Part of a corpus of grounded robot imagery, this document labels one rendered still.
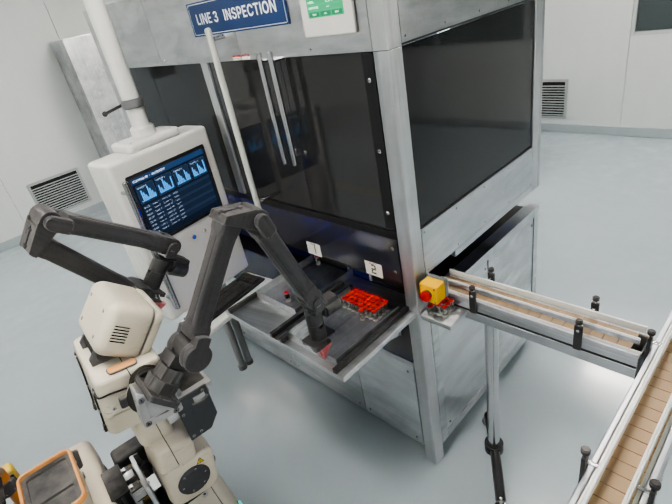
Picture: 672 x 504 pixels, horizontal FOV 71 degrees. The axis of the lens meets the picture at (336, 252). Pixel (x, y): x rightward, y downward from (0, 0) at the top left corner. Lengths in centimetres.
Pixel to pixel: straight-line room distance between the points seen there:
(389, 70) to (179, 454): 129
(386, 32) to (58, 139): 565
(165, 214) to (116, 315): 90
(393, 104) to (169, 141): 106
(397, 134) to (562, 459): 166
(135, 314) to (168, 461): 50
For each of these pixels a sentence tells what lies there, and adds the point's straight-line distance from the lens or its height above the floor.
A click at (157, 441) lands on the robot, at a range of 161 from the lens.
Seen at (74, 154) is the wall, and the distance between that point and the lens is 678.
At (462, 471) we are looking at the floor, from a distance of 242.
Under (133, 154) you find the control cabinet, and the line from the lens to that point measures 208.
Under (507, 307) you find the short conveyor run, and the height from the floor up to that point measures 93.
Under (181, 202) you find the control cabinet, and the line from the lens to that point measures 219.
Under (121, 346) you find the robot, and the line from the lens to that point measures 137.
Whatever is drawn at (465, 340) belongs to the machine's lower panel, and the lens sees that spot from 221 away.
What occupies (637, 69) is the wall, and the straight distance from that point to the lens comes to 603.
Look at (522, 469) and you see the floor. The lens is 244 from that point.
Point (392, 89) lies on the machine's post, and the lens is 145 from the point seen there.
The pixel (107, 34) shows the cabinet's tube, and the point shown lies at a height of 197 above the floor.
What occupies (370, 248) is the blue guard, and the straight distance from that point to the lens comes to 178.
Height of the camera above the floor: 198
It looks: 29 degrees down
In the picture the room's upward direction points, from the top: 12 degrees counter-clockwise
